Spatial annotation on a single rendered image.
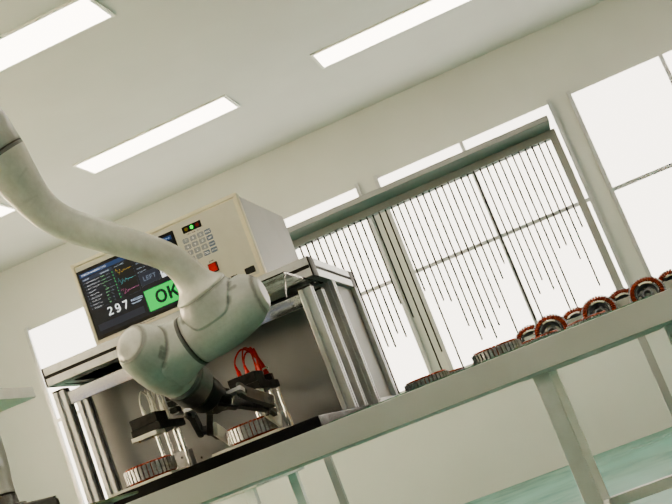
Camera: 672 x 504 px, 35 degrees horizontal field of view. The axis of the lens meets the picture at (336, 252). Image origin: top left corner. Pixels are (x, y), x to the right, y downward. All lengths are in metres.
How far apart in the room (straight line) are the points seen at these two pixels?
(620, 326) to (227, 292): 0.68
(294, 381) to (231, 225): 0.39
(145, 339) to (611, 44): 7.27
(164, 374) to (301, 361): 0.58
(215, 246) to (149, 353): 0.55
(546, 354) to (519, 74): 7.06
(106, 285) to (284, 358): 0.44
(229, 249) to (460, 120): 6.50
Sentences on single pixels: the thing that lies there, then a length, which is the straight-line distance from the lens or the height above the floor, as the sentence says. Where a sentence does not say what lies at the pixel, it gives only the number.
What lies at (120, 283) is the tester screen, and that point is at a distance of 2.48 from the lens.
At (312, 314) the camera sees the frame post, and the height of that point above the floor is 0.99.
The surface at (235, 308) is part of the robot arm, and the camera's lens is 1.89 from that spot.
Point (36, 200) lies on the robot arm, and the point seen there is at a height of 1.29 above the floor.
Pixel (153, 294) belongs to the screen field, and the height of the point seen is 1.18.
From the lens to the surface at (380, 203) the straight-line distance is 5.87.
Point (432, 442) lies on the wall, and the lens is 8.63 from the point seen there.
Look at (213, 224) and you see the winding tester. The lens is 2.41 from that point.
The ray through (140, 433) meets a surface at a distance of 2.37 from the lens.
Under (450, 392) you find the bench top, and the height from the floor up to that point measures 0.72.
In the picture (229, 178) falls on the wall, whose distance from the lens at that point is 9.16.
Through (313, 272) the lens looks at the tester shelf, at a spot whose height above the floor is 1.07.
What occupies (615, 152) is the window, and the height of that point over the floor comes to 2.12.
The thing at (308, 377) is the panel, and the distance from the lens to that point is 2.45.
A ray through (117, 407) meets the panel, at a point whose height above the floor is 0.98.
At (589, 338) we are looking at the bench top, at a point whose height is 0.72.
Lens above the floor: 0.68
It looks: 10 degrees up
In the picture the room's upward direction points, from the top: 21 degrees counter-clockwise
